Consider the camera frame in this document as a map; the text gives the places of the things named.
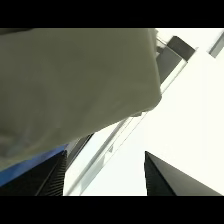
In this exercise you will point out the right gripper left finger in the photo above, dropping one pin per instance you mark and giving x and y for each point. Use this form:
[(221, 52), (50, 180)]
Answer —
[(40, 180)]

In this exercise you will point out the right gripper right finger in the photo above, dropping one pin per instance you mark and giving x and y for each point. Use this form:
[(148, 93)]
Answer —
[(166, 181)]

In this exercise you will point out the olive green T-shirt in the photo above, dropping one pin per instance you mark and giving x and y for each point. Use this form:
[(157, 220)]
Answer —
[(73, 83)]

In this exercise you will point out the silver frame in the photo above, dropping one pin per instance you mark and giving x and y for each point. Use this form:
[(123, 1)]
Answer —
[(110, 150)]

